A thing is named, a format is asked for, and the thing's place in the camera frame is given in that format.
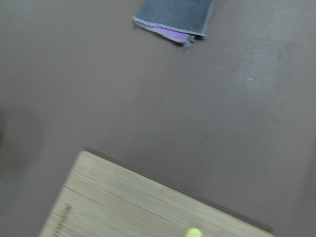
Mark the yellow plastic knife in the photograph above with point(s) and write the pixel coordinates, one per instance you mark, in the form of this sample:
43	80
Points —
193	232

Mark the grey folded cloth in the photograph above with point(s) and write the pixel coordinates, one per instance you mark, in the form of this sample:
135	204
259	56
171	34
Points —
178	20

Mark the bamboo cutting board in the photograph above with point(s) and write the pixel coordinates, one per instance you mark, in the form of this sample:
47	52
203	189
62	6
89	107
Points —
103	199

